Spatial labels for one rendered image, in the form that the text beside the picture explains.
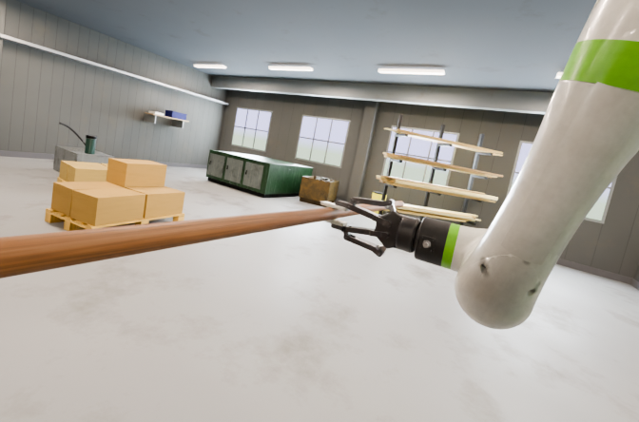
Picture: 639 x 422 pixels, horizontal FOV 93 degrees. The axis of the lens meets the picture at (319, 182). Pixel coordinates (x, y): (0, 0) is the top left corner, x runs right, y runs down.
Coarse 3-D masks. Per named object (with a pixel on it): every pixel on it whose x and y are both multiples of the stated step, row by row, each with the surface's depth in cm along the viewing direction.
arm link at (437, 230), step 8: (424, 224) 61; (432, 224) 61; (440, 224) 61; (448, 224) 61; (416, 232) 62; (424, 232) 60; (432, 232) 60; (440, 232) 60; (448, 232) 59; (416, 240) 61; (424, 240) 60; (432, 240) 59; (440, 240) 59; (416, 248) 61; (424, 248) 60; (432, 248) 59; (440, 248) 59; (416, 256) 62; (424, 256) 61; (432, 256) 60; (440, 256) 59; (440, 264) 60
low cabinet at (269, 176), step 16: (208, 160) 810; (224, 160) 779; (240, 160) 751; (256, 160) 726; (272, 160) 857; (208, 176) 810; (224, 176) 777; (240, 176) 750; (256, 176) 723; (272, 176) 720; (288, 176) 775; (256, 192) 729; (272, 192) 733; (288, 192) 789
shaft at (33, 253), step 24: (240, 216) 45; (264, 216) 49; (288, 216) 55; (312, 216) 62; (336, 216) 73; (0, 240) 22; (24, 240) 23; (48, 240) 24; (72, 240) 25; (96, 240) 27; (120, 240) 29; (144, 240) 31; (168, 240) 33; (192, 240) 36; (0, 264) 21; (24, 264) 23; (48, 264) 24; (72, 264) 26
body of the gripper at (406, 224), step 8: (384, 216) 67; (392, 216) 67; (400, 216) 66; (392, 224) 67; (400, 224) 64; (408, 224) 63; (416, 224) 63; (392, 232) 66; (400, 232) 63; (408, 232) 62; (384, 240) 67; (392, 240) 66; (400, 240) 63; (408, 240) 62; (400, 248) 64; (408, 248) 63
